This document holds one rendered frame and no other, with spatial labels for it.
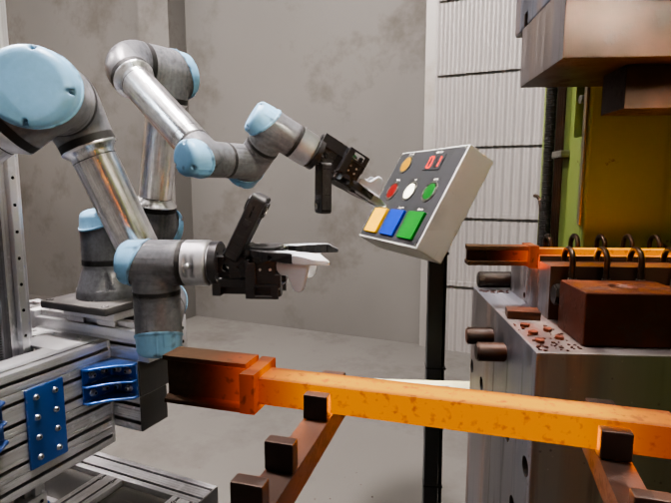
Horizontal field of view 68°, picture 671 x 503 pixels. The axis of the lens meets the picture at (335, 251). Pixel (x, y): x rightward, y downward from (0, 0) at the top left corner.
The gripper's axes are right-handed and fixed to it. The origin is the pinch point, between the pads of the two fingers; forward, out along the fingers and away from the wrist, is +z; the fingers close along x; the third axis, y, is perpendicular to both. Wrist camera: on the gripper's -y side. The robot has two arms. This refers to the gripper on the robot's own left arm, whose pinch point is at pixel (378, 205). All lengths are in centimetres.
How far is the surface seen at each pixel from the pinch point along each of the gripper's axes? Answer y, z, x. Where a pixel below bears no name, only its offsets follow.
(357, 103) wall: 98, 46, 224
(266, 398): -32, -30, -68
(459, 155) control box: 19.6, 10.4, -4.9
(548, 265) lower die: -5, 5, -53
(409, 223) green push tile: 0.4, 9.6, 0.2
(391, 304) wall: -15, 133, 205
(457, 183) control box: 13.0, 12.2, -6.9
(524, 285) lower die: -6.9, 11.3, -42.9
